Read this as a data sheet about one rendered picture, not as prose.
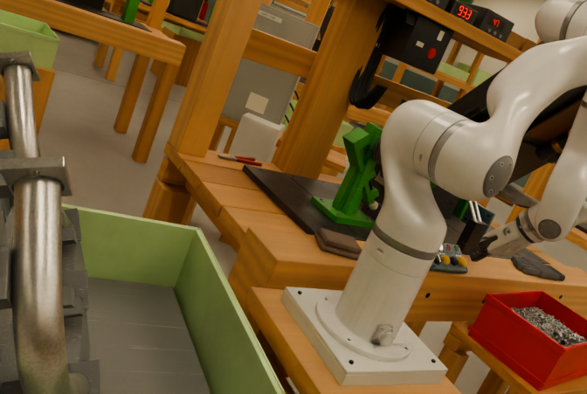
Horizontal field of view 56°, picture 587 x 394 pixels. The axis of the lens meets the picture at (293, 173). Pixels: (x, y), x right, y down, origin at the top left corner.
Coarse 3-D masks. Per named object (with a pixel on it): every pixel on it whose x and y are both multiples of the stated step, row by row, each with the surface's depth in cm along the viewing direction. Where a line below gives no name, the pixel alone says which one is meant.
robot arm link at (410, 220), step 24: (408, 120) 93; (432, 120) 90; (456, 120) 89; (384, 144) 96; (408, 144) 92; (432, 144) 88; (384, 168) 95; (408, 168) 95; (384, 192) 96; (408, 192) 94; (384, 216) 94; (408, 216) 92; (432, 216) 93; (384, 240) 94; (408, 240) 92; (432, 240) 92
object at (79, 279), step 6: (72, 270) 70; (78, 270) 70; (84, 270) 70; (66, 276) 70; (72, 276) 70; (78, 276) 70; (84, 276) 70; (66, 282) 69; (72, 282) 69; (78, 282) 70; (84, 282) 70; (78, 288) 69; (84, 288) 70; (78, 294) 69; (84, 294) 69; (84, 300) 69; (84, 306) 69
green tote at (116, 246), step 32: (96, 224) 88; (128, 224) 90; (160, 224) 92; (96, 256) 90; (128, 256) 92; (160, 256) 95; (192, 256) 94; (192, 288) 91; (224, 288) 81; (192, 320) 88; (224, 320) 78; (224, 352) 76; (256, 352) 69; (224, 384) 74; (256, 384) 67
